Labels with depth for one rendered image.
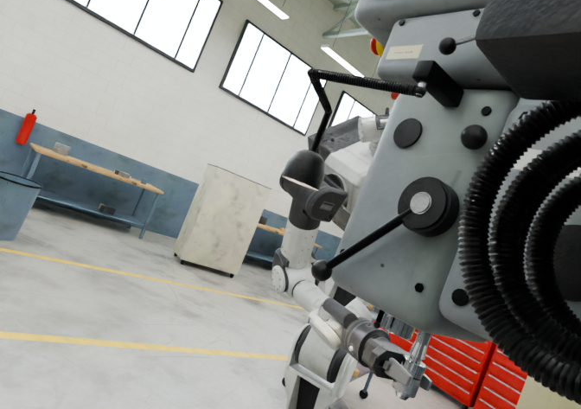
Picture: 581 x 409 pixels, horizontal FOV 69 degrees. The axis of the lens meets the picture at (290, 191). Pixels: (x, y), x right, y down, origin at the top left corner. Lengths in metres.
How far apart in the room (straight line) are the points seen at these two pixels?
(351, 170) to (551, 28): 0.91
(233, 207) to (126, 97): 2.87
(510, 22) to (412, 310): 0.37
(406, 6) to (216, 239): 6.26
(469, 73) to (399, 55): 0.12
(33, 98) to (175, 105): 2.34
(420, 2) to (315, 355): 1.04
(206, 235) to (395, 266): 6.23
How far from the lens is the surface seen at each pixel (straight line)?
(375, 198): 0.61
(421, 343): 0.89
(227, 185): 6.69
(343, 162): 1.15
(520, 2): 0.27
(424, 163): 0.58
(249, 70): 9.12
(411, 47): 0.67
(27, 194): 5.18
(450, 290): 0.50
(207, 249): 6.80
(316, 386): 1.48
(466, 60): 0.60
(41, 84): 7.91
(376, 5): 0.76
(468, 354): 5.65
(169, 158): 8.53
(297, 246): 1.17
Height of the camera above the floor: 1.39
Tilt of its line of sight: 2 degrees up
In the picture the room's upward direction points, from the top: 22 degrees clockwise
